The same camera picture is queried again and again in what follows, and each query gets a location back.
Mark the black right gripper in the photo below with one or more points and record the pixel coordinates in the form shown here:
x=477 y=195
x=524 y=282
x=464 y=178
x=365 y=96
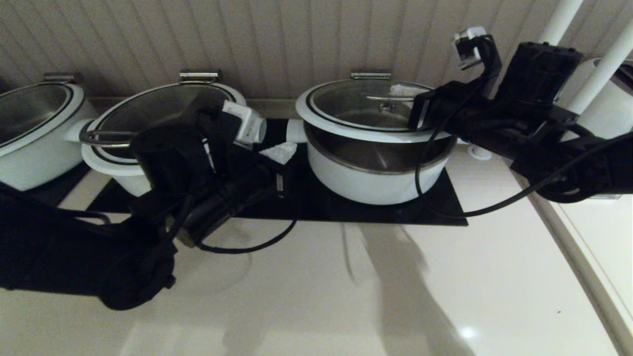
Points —
x=460 y=113

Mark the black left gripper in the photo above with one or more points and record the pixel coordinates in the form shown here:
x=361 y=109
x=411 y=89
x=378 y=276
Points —
x=252 y=183

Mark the glass lid white rim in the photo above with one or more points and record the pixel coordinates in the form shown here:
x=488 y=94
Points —
x=153 y=106
x=346 y=101

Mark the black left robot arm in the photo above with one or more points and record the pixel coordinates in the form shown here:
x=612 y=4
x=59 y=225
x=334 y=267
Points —
x=59 y=247

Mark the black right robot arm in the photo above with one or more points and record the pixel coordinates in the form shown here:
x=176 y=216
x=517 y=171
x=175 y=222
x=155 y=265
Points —
x=544 y=74

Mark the white pot steel interior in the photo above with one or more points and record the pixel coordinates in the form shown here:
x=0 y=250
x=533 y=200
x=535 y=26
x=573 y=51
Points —
x=376 y=185
x=29 y=163
x=111 y=170

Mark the white pot far corner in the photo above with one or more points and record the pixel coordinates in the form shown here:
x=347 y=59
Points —
x=29 y=109

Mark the large black glass cooktop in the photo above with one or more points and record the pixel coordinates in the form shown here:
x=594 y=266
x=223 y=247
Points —
x=316 y=207

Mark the small black glass cooktop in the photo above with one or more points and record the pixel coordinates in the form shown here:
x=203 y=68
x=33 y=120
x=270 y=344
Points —
x=54 y=193

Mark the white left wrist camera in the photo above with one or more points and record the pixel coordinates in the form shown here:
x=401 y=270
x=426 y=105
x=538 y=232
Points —
x=242 y=121

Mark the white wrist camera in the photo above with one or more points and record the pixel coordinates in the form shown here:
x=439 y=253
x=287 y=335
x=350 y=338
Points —
x=469 y=42
x=242 y=121

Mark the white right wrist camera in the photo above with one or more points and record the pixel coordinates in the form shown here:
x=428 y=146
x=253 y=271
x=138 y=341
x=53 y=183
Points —
x=469 y=42

